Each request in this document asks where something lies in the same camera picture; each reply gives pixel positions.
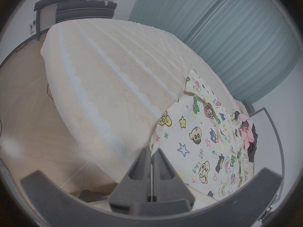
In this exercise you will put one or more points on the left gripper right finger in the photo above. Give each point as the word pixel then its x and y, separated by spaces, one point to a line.
pixel 170 181

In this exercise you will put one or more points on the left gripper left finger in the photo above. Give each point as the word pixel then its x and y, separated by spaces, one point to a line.
pixel 135 181

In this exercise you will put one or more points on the white printed pyjama top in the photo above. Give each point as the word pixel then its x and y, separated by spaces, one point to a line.
pixel 201 138

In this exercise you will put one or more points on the bed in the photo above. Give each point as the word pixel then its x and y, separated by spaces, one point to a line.
pixel 106 79

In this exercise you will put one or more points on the dark grey garment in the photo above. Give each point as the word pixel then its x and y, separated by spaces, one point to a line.
pixel 253 148

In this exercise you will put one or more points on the pink and grey garment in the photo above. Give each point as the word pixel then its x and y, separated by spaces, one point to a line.
pixel 246 131

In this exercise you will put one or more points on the cream pillow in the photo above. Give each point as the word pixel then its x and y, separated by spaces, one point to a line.
pixel 241 105

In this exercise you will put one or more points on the grey bedside table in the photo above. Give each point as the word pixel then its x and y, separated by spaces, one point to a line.
pixel 249 104

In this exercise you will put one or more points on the blue-green curtain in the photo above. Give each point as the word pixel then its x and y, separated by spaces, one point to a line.
pixel 224 32

